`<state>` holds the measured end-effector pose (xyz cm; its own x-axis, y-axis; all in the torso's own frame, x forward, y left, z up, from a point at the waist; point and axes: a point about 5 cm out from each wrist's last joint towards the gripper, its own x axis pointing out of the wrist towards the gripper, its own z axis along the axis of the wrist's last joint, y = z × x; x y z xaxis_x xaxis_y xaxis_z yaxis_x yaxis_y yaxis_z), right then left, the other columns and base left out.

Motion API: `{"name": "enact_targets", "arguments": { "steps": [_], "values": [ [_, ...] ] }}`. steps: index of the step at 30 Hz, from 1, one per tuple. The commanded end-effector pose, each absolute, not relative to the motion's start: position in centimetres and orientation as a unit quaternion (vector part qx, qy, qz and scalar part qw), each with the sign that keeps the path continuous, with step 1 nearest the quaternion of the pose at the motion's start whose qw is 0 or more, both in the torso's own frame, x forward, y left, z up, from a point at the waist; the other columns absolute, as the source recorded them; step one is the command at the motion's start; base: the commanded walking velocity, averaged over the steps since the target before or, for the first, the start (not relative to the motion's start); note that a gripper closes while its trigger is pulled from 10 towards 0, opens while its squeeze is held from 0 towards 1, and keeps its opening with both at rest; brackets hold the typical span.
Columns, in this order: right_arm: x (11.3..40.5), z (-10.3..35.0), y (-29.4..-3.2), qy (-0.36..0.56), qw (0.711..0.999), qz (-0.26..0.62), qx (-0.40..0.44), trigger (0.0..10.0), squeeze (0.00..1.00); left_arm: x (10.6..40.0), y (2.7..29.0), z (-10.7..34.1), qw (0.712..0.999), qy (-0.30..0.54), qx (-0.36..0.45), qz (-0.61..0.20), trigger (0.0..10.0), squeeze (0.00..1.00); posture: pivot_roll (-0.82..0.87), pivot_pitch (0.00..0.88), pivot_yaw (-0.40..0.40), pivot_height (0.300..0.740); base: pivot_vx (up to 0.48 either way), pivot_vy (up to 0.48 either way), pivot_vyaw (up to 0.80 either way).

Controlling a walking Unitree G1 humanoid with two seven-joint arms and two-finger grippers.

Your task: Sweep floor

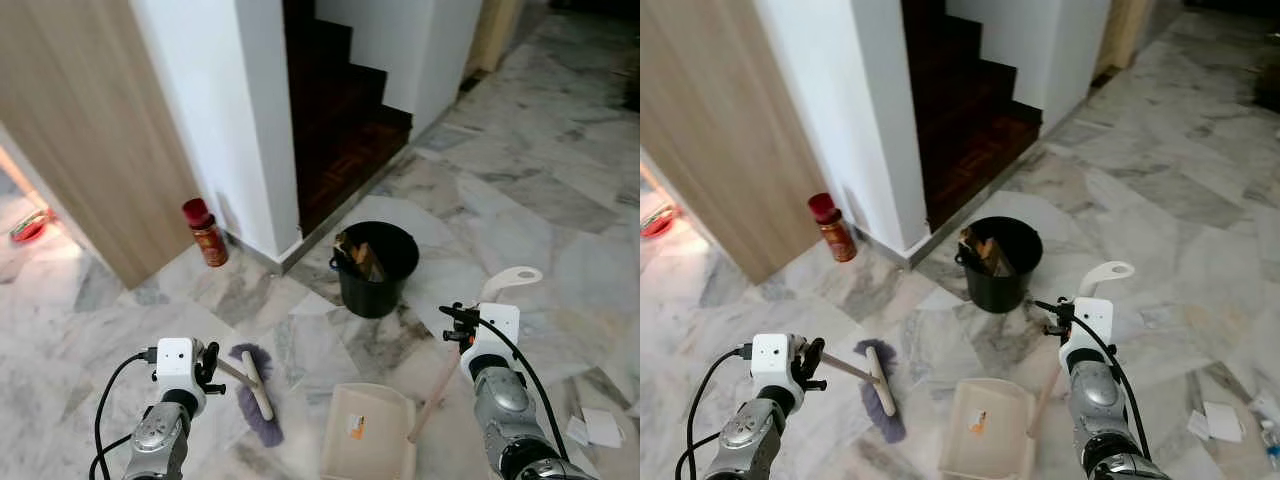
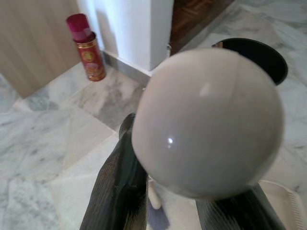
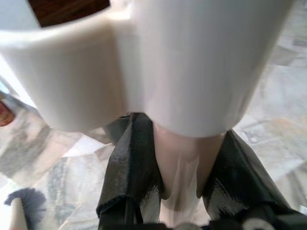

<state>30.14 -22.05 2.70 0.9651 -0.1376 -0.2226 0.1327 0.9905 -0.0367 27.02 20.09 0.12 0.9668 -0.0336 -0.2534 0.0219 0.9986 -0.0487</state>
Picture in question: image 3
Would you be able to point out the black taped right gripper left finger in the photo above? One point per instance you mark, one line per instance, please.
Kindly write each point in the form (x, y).
(130, 167)

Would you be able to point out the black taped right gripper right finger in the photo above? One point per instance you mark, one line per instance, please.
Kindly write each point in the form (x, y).
(235, 177)

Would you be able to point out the red patterned container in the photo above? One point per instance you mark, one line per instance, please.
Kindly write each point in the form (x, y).
(6, 115)

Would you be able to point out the dark brown wooden furniture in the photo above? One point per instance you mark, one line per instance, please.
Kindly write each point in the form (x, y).
(69, 10)

